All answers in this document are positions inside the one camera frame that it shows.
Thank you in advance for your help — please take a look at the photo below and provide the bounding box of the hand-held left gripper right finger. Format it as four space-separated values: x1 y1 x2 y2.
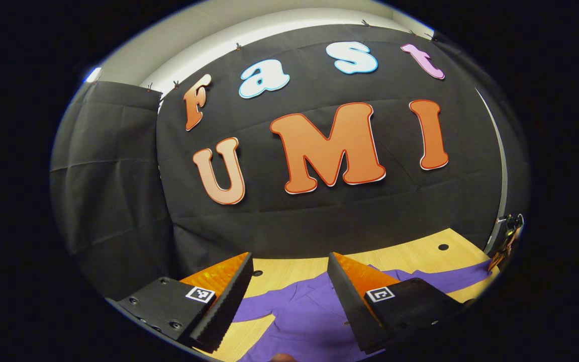
327 251 463 355

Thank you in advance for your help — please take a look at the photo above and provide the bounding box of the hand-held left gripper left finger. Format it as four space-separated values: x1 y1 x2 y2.
114 251 254 354

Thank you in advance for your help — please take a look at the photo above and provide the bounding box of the purple short-sleeved shirt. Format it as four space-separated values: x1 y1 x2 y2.
232 259 501 362

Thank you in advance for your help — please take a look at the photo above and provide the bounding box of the white vertical pole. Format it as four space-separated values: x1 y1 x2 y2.
475 88 509 252

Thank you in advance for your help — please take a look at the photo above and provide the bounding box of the black backdrop cloth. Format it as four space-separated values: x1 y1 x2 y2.
50 24 530 303

